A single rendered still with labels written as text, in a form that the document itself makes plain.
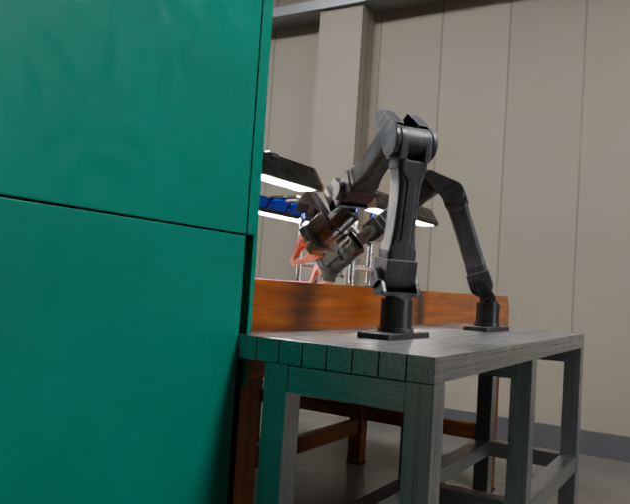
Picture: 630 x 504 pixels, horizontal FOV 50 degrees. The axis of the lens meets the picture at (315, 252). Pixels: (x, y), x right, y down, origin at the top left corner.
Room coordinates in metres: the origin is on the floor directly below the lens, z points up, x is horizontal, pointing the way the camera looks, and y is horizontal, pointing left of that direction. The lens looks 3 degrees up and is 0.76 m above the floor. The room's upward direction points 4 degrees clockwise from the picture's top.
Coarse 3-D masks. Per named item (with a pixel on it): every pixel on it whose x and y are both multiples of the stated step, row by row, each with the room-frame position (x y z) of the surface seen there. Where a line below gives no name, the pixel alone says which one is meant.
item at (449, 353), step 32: (256, 352) 1.14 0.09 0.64; (288, 352) 1.11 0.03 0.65; (320, 352) 1.08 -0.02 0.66; (352, 352) 1.05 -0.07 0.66; (384, 352) 1.02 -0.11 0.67; (416, 352) 1.04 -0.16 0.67; (448, 352) 1.07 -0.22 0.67; (480, 352) 1.16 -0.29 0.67; (512, 352) 1.33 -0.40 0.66; (544, 352) 1.57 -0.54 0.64
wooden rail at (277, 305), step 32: (256, 288) 1.26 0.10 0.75; (288, 288) 1.36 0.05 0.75; (320, 288) 1.47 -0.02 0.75; (352, 288) 1.59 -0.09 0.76; (256, 320) 1.27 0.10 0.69; (288, 320) 1.36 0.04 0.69; (320, 320) 1.47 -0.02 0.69; (352, 320) 1.60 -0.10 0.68; (416, 320) 1.94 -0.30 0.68; (448, 320) 2.17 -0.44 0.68
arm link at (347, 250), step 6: (348, 234) 1.94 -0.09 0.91; (342, 240) 1.95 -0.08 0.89; (348, 240) 1.95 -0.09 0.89; (354, 240) 1.95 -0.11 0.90; (342, 246) 1.95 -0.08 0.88; (348, 246) 1.94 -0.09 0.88; (354, 246) 1.93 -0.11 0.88; (360, 246) 1.95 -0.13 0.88; (342, 252) 1.95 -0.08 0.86; (348, 252) 1.94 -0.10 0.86; (354, 252) 1.93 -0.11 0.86; (360, 252) 1.94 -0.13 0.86; (342, 258) 1.96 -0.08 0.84; (348, 258) 1.95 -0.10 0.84; (354, 258) 1.95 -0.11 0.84
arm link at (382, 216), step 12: (432, 180) 1.85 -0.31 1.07; (444, 180) 1.85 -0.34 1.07; (420, 192) 1.88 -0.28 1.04; (432, 192) 1.87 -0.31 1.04; (444, 192) 1.84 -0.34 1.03; (456, 192) 1.84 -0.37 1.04; (420, 204) 1.90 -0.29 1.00; (384, 216) 1.91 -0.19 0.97; (384, 228) 1.91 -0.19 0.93; (372, 240) 1.91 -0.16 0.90
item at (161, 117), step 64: (0, 0) 0.75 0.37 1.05; (64, 0) 0.82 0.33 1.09; (128, 0) 0.91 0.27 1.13; (192, 0) 1.01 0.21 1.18; (256, 0) 1.15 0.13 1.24; (0, 64) 0.75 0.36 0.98; (64, 64) 0.83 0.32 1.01; (128, 64) 0.91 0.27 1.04; (192, 64) 1.02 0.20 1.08; (256, 64) 1.16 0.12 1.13; (0, 128) 0.76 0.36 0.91; (64, 128) 0.83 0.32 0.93; (128, 128) 0.92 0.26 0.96; (192, 128) 1.03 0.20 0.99; (256, 128) 1.17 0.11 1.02; (0, 192) 0.77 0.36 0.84; (64, 192) 0.84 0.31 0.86; (128, 192) 0.93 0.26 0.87; (192, 192) 1.04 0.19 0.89; (256, 192) 1.18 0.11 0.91
